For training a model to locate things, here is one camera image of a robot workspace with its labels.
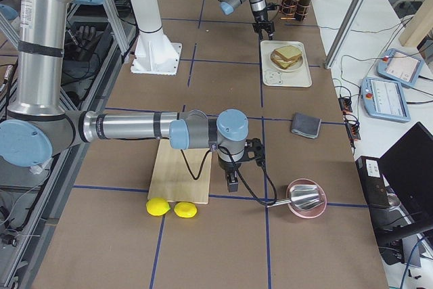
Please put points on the metal scoop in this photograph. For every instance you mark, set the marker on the metal scoop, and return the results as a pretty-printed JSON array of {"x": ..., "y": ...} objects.
[{"x": 302, "y": 197}]

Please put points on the yellow lemon whole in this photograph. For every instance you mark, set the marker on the yellow lemon whole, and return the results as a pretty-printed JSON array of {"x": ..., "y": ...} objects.
[{"x": 157, "y": 206}]

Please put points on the teach pendant far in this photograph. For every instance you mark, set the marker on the teach pendant far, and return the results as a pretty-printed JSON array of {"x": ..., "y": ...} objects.
[{"x": 400, "y": 66}]

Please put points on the white round plate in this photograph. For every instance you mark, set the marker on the white round plate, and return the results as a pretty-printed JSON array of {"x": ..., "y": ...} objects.
[{"x": 292, "y": 68}]

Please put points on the wooden cutting board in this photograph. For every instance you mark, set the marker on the wooden cutting board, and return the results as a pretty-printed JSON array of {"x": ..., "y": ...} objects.
[{"x": 181, "y": 176}]

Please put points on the black laptop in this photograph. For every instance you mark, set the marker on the black laptop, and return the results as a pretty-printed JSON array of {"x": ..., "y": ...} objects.
[{"x": 407, "y": 167}]

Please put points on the white bear serving tray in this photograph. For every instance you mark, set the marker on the white bear serving tray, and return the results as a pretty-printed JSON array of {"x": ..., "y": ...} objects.
[{"x": 274, "y": 77}]

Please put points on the pink bowl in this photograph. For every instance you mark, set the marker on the pink bowl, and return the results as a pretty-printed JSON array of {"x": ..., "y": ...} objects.
[{"x": 310, "y": 214}]

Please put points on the bread slice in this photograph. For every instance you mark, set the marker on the bread slice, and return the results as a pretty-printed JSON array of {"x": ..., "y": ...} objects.
[
  {"x": 280, "y": 62},
  {"x": 288, "y": 52}
]

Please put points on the yellow lemon half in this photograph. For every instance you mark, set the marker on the yellow lemon half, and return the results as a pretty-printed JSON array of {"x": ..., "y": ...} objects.
[{"x": 185, "y": 210}]

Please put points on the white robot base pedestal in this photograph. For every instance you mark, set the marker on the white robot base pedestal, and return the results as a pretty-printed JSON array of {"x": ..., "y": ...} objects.
[{"x": 154, "y": 52}]

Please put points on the teach pendant near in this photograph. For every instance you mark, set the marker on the teach pendant near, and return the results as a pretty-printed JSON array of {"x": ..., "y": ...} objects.
[{"x": 384, "y": 99}]

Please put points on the black box with label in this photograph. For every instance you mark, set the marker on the black box with label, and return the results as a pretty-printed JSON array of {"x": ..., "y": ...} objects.
[{"x": 372, "y": 182}]

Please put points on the teach pendant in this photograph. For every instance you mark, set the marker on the teach pendant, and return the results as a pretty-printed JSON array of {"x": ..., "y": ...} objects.
[
  {"x": 384, "y": 99},
  {"x": 400, "y": 66}
]

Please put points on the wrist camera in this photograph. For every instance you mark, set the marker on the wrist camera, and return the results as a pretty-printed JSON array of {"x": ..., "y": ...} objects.
[
  {"x": 254, "y": 150},
  {"x": 273, "y": 7}
]

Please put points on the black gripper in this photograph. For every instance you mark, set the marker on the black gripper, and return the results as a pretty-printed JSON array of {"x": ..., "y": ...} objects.
[
  {"x": 261, "y": 17},
  {"x": 228, "y": 166}
]

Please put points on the grey folded cloth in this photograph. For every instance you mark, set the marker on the grey folded cloth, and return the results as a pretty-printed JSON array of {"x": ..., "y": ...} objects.
[{"x": 305, "y": 125}]

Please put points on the aluminium frame post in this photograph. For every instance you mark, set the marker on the aluminium frame post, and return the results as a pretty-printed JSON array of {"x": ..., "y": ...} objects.
[{"x": 343, "y": 32}]

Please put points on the copper wire bottle rack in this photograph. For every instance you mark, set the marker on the copper wire bottle rack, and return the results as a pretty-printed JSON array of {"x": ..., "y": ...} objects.
[{"x": 293, "y": 10}]

